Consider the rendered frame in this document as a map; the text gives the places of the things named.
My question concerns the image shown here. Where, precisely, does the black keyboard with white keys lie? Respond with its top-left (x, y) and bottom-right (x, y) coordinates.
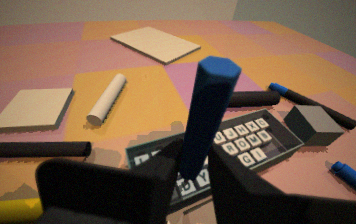
top-left (125, 108), bottom-right (305, 215)

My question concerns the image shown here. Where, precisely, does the dark grey cube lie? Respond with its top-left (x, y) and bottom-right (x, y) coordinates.
top-left (283, 105), bottom-right (345, 147)

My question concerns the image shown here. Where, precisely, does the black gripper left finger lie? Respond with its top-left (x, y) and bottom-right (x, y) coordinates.
top-left (35, 138), bottom-right (183, 224)

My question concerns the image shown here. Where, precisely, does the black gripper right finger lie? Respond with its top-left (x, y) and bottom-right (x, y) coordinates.
top-left (208, 143), bottom-right (356, 224)

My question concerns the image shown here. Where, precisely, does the cream cylinder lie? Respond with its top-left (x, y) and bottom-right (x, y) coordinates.
top-left (86, 73), bottom-right (126, 126)

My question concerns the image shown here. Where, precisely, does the cream flat rectangular slab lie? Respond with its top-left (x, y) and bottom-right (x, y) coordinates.
top-left (110, 27), bottom-right (202, 65)

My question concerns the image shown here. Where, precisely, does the dark grey cylinder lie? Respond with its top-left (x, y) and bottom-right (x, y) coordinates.
top-left (228, 90), bottom-right (281, 107)

